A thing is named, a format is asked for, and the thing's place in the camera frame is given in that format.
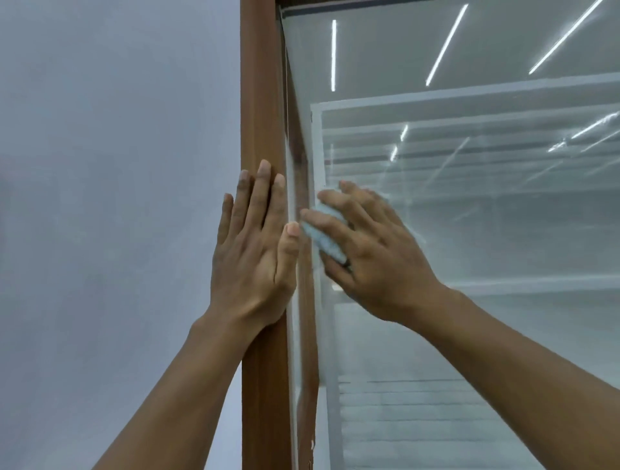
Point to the person's left hand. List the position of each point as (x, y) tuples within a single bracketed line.
[(252, 271)]

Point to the person's right hand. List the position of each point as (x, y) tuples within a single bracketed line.
[(387, 271)]

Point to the light blue cleaning cloth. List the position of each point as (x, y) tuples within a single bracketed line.
[(322, 239)]

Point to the wooden framed display cabinet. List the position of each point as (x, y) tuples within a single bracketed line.
[(261, 97)]

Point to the person's left forearm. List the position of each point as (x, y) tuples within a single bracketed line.
[(179, 402)]

